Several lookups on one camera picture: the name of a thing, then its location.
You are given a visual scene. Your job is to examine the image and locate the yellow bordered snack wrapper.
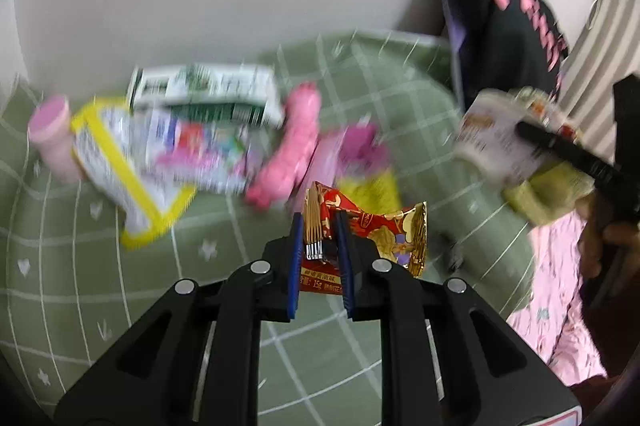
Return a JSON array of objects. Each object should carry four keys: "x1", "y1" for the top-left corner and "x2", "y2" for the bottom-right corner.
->
[{"x1": 70, "y1": 99, "x2": 199, "y2": 252}]

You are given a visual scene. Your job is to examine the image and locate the pink ridged wrapper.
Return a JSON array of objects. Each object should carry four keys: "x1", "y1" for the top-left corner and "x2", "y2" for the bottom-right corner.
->
[{"x1": 244, "y1": 83, "x2": 322, "y2": 213}]

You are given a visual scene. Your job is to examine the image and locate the person's right hand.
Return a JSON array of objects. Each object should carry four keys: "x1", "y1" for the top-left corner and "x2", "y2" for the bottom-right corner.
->
[{"x1": 577, "y1": 201, "x2": 635, "y2": 293}]

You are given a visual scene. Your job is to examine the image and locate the purple pink printed wrapper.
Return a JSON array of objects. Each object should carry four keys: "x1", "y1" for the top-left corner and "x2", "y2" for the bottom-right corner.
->
[{"x1": 154, "y1": 116, "x2": 267, "y2": 195}]

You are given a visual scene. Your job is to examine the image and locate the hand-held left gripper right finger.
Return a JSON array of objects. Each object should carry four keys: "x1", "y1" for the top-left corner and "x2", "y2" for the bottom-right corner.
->
[{"x1": 334, "y1": 210, "x2": 583, "y2": 426}]

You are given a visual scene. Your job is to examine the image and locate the green checked tablecloth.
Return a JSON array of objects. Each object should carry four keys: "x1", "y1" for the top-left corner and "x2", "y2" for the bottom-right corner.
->
[{"x1": 0, "y1": 29, "x2": 537, "y2": 412}]

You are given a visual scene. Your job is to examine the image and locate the orange bread bag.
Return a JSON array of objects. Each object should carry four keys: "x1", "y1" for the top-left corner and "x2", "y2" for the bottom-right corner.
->
[{"x1": 454, "y1": 87, "x2": 585, "y2": 188}]

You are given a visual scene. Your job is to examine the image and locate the yellow-green wrapper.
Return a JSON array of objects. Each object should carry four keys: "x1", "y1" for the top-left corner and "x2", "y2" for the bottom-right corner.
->
[{"x1": 337, "y1": 166, "x2": 402, "y2": 213}]

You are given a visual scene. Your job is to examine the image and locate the green white carton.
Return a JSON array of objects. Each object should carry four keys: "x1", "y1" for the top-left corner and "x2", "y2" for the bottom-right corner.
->
[{"x1": 125, "y1": 62, "x2": 285, "y2": 129}]

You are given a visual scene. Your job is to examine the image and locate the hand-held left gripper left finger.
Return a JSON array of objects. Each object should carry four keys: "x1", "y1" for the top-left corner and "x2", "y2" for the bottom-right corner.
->
[{"x1": 54, "y1": 212, "x2": 306, "y2": 426}]

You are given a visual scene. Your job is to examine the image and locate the black bag with pink print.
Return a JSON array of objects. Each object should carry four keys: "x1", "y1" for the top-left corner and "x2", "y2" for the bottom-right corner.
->
[{"x1": 440, "y1": 0, "x2": 571, "y2": 112}]

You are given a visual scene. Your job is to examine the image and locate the red gold snack wrapper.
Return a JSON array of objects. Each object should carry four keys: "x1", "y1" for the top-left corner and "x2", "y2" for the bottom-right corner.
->
[{"x1": 299, "y1": 180, "x2": 429, "y2": 294}]

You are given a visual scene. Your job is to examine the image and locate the grey striped curtain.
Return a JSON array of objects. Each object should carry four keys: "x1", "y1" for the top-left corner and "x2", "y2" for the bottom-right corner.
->
[{"x1": 557, "y1": 0, "x2": 640, "y2": 157}]

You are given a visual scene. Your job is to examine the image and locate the pink cup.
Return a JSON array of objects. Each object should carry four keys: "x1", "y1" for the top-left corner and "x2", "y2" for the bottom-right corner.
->
[{"x1": 27, "y1": 95, "x2": 86, "y2": 183}]

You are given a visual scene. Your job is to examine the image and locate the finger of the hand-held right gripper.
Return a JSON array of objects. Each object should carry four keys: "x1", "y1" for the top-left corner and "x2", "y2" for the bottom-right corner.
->
[{"x1": 516, "y1": 120, "x2": 619, "y2": 181}]

